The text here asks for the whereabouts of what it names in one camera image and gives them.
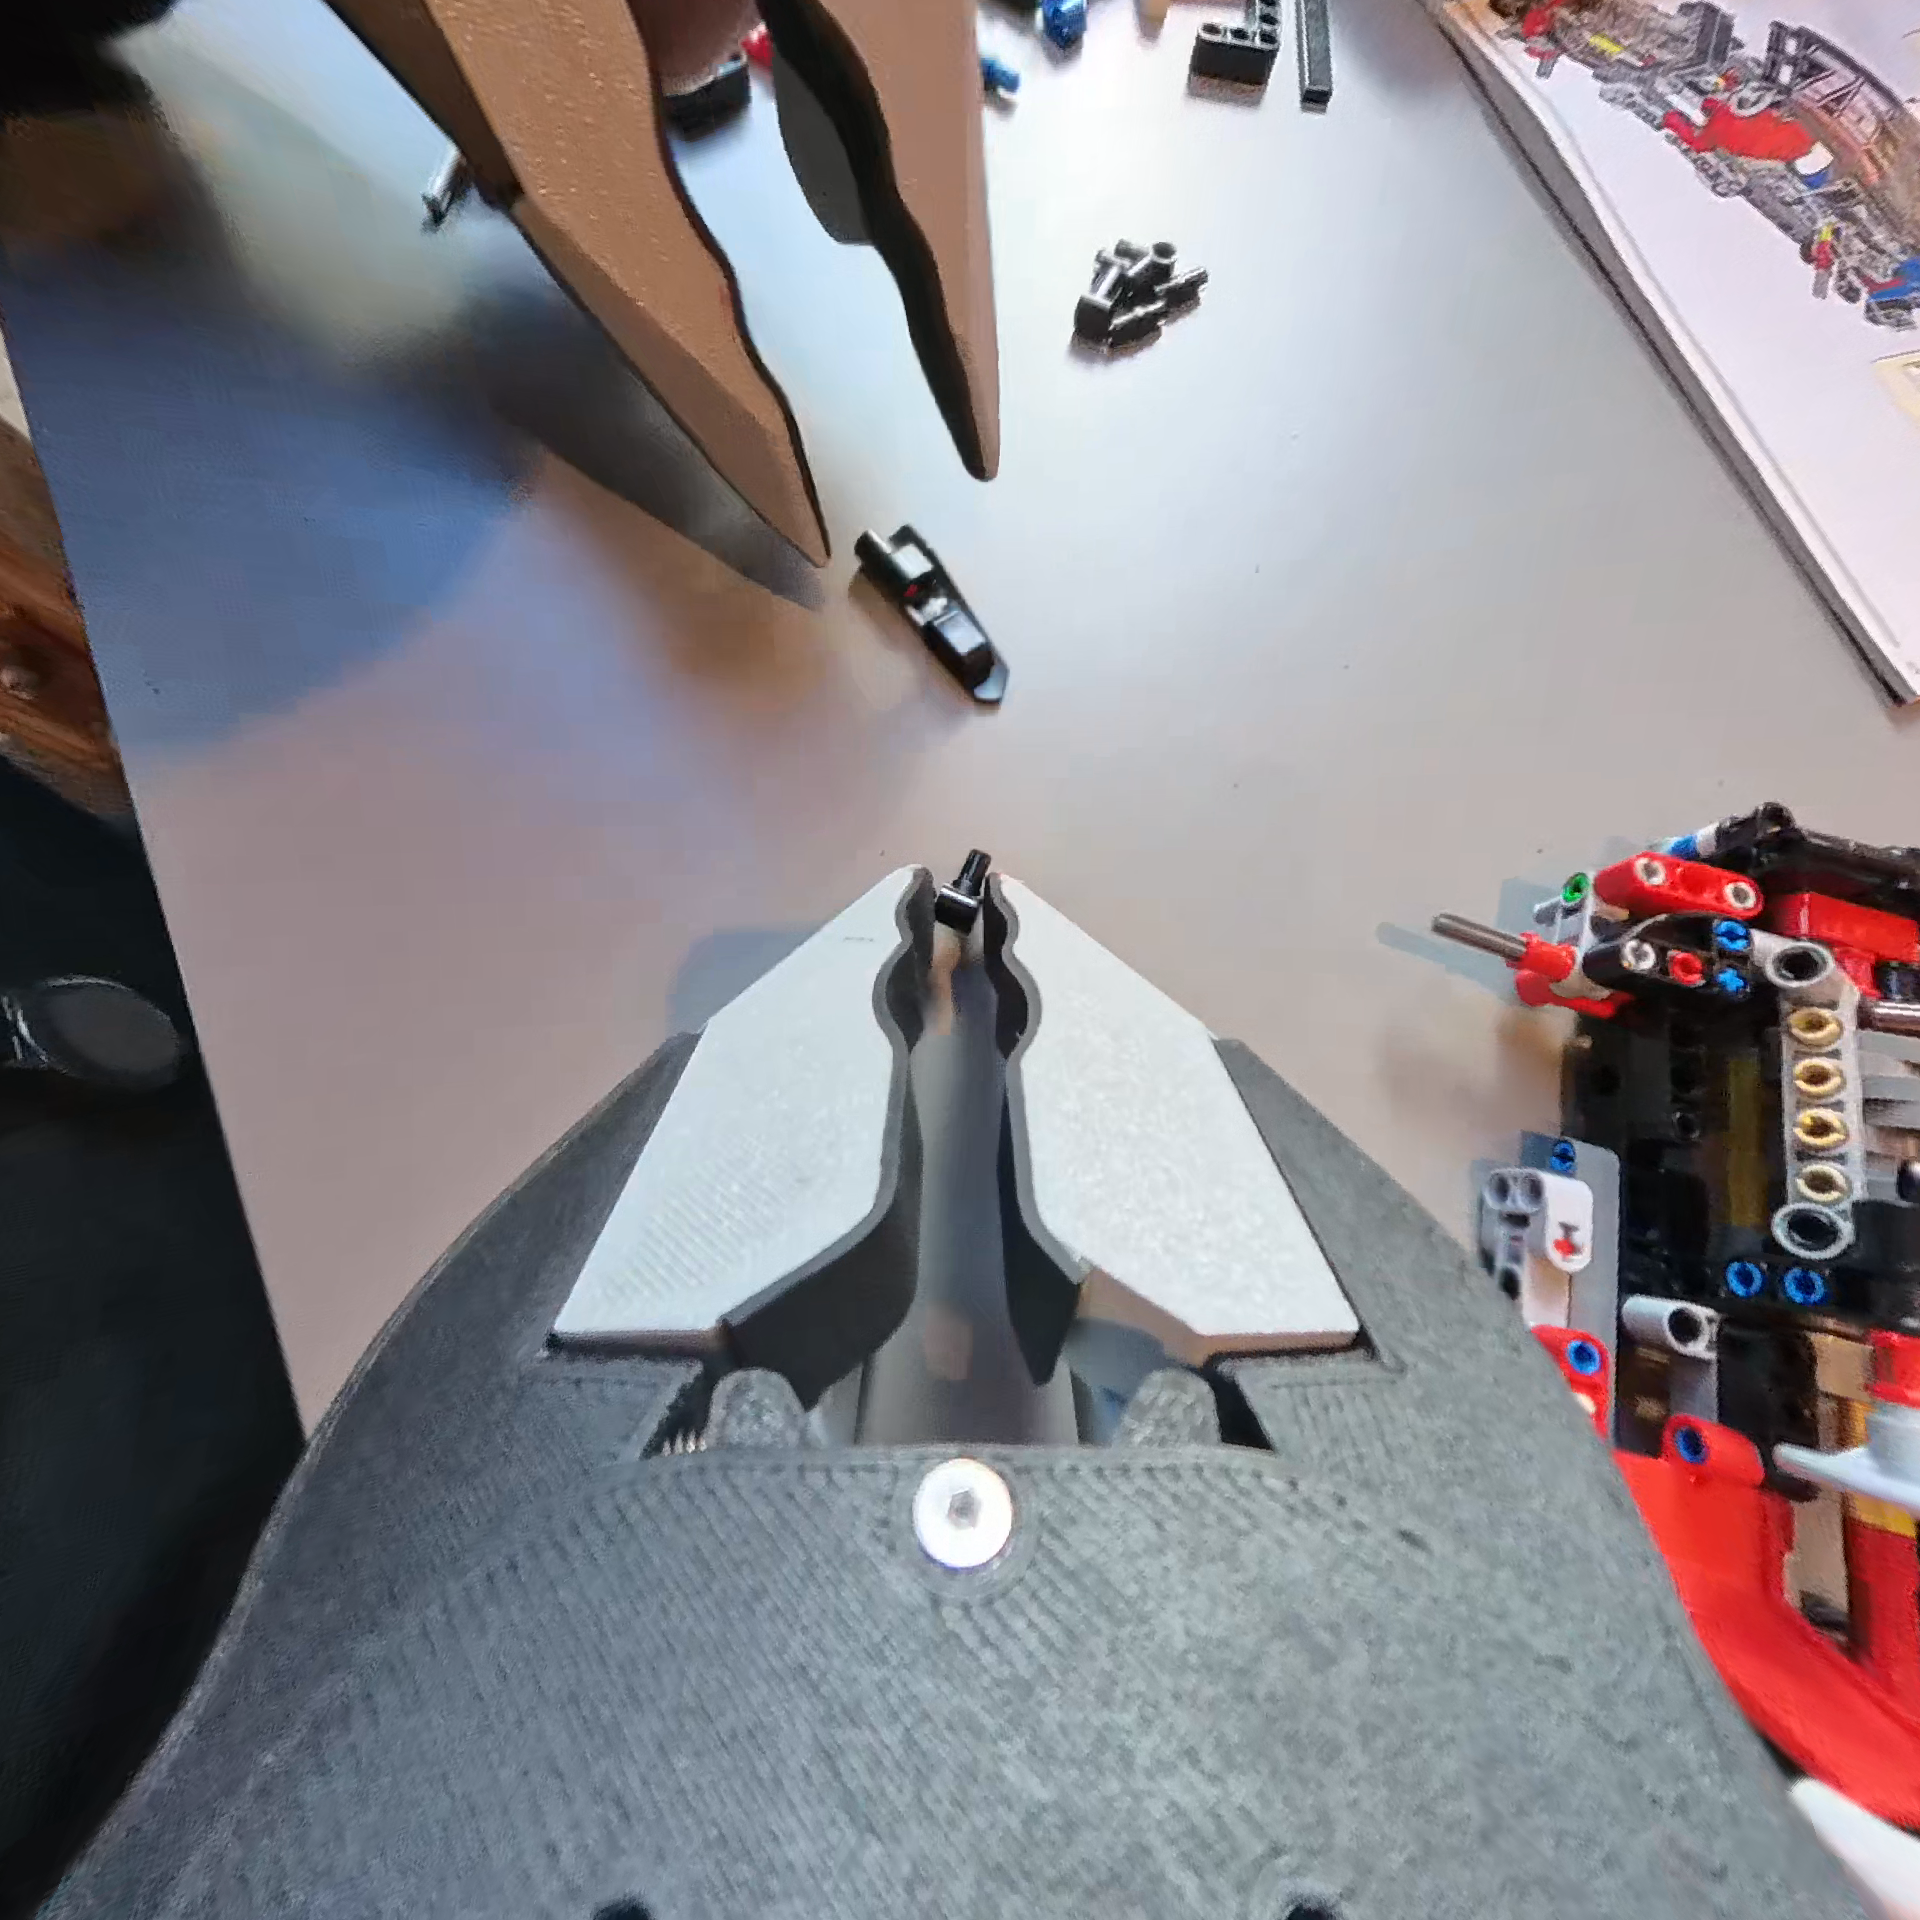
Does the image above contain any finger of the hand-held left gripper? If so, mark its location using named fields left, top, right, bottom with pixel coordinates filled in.
left=326, top=0, right=834, bottom=572
left=757, top=0, right=1005, bottom=484

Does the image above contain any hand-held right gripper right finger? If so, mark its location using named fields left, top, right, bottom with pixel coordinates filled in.
left=977, top=873, right=1363, bottom=1396

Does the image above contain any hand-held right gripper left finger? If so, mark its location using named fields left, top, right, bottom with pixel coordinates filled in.
left=554, top=863, right=939, bottom=1408

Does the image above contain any black elongated brick piece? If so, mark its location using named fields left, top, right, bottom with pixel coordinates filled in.
left=851, top=525, right=1010, bottom=706

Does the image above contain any person's left hand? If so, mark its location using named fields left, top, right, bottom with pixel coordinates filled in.
left=641, top=0, right=770, bottom=82

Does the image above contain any heap of black pins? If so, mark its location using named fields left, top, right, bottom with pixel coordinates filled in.
left=1073, top=236, right=1211, bottom=355

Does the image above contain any pile of loose toy bricks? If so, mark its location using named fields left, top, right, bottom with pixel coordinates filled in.
left=662, top=0, right=1340, bottom=140

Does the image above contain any toy brick car model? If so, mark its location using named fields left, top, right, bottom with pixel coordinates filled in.
left=1431, top=801, right=1920, bottom=1920

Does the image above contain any wooden board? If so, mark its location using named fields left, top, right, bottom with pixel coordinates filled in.
left=0, top=416, right=134, bottom=820

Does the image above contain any open instruction booklet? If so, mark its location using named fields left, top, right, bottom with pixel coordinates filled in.
left=1419, top=0, right=1920, bottom=706

